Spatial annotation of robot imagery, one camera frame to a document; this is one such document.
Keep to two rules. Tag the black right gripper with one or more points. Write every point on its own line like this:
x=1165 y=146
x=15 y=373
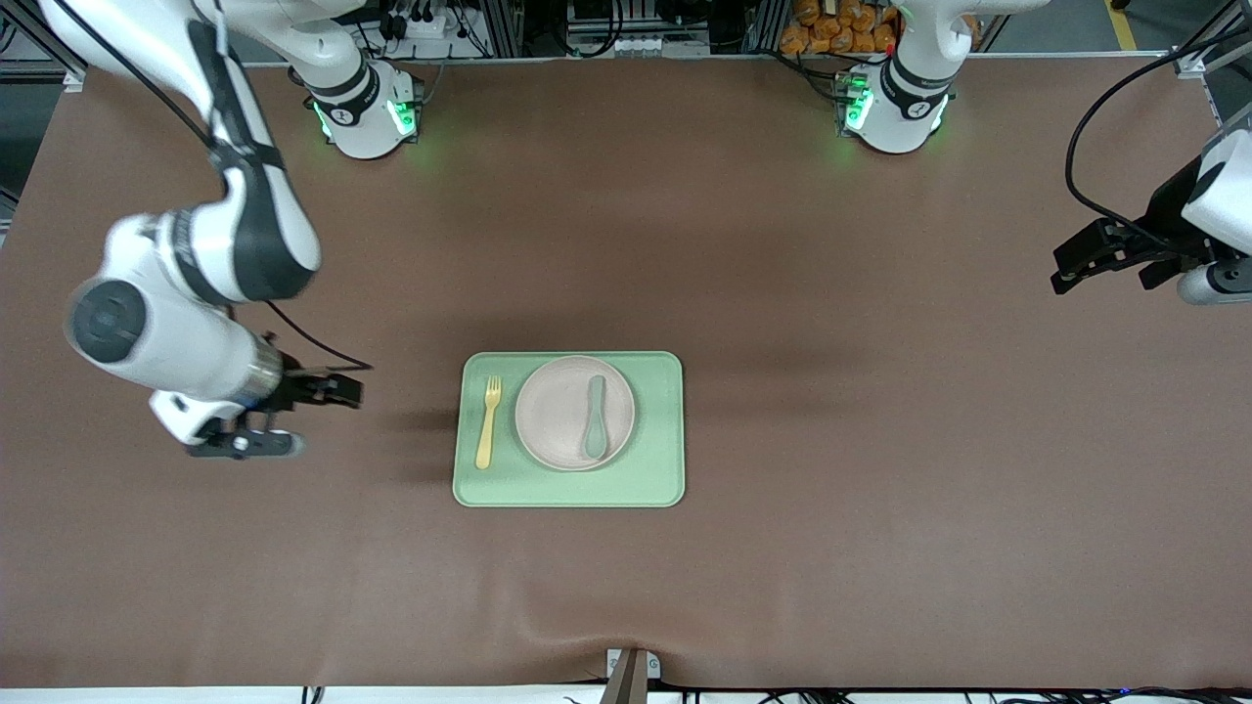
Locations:
x=296 y=387

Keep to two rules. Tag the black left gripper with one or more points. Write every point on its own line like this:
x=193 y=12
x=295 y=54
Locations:
x=1163 y=219

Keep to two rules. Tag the yellow plastic fork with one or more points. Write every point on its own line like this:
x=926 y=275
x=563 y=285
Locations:
x=486 y=430

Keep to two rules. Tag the beige round plate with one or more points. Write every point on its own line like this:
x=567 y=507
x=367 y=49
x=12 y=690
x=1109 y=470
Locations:
x=553 y=411

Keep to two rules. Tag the grey-green plastic spoon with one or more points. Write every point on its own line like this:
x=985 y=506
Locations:
x=595 y=430

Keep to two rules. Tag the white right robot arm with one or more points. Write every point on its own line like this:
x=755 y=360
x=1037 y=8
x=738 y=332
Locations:
x=196 y=342

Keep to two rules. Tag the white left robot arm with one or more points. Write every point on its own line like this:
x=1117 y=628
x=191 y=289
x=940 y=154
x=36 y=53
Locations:
x=900 y=117

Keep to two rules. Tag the brown table mat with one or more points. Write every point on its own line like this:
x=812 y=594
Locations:
x=293 y=548

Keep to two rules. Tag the light green rectangular tray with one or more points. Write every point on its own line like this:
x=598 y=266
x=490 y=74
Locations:
x=655 y=460

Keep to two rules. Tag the orange snack bag pile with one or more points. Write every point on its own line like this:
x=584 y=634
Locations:
x=831 y=29

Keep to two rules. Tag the white power strip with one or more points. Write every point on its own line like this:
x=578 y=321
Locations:
x=430 y=24

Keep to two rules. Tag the aluminium frame strut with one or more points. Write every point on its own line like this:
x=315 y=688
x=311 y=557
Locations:
x=29 y=44
x=1208 y=49

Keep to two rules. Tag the aluminium frame post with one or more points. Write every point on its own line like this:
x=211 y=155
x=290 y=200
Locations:
x=504 y=29

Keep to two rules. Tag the brown metal mount bar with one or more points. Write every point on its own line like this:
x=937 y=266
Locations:
x=626 y=684

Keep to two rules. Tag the white table clamp bracket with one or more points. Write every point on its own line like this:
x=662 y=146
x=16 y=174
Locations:
x=653 y=667

